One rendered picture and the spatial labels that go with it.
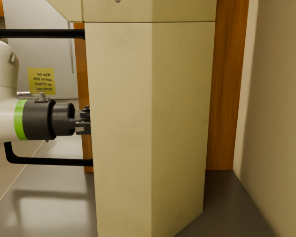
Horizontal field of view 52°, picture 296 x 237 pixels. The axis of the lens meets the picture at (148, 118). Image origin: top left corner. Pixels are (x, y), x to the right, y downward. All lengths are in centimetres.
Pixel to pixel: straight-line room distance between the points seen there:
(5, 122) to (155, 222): 38
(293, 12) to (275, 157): 34
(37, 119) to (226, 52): 56
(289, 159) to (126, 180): 38
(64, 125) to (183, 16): 33
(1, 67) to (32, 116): 13
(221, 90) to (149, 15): 49
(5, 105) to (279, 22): 66
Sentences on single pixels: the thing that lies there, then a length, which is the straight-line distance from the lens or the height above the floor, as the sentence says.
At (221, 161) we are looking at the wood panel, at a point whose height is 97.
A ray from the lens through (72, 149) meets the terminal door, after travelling 94.
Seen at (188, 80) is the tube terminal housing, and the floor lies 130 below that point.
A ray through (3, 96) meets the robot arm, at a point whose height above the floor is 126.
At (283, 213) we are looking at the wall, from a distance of 83.
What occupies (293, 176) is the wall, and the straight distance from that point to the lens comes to 76.
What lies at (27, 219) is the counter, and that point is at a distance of 85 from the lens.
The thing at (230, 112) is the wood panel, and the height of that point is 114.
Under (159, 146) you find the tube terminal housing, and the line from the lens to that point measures 58.
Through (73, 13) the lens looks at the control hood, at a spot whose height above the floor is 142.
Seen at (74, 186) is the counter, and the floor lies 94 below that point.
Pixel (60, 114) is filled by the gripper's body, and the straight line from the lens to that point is 67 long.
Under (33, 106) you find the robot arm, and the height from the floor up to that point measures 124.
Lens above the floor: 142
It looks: 18 degrees down
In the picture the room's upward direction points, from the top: straight up
